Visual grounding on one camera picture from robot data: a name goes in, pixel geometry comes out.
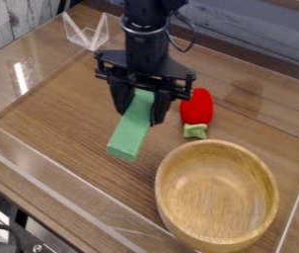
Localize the red plush strawberry toy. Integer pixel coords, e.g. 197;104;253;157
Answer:
179;88;214;139

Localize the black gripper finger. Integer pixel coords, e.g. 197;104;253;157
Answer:
110;80;135;115
150;90;171;126

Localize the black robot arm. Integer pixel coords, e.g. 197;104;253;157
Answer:
95;0;197;126

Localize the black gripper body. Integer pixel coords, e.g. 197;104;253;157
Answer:
95;19;197;100

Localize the black table frame bracket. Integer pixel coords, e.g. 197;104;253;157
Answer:
0;211;57;253

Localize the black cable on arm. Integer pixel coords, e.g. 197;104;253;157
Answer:
166;11;198;54

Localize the clear acrylic tray wall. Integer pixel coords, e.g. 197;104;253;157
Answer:
0;127;198;253

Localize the brown wooden bowl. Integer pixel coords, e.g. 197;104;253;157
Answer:
154;139;280;253

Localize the green rectangular block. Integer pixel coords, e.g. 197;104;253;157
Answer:
107;90;154;162

